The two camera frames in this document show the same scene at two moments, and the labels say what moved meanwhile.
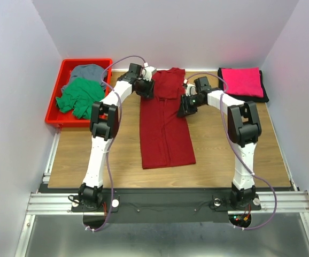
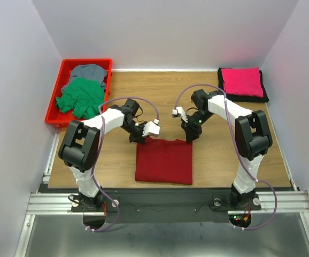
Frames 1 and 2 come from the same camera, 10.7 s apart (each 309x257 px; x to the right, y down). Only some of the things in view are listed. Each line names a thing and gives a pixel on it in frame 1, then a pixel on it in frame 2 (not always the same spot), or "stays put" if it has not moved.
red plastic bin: x=67 y=119 stays put
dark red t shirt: x=165 y=136 to x=168 y=161
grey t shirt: x=91 y=72 stays put
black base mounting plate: x=131 y=205 stays put
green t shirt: x=78 y=97 stays put
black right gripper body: x=190 y=104 to x=195 y=121
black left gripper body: x=144 y=88 to x=135 y=130
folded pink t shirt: x=245 y=81 stays put
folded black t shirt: x=246 y=99 stays put
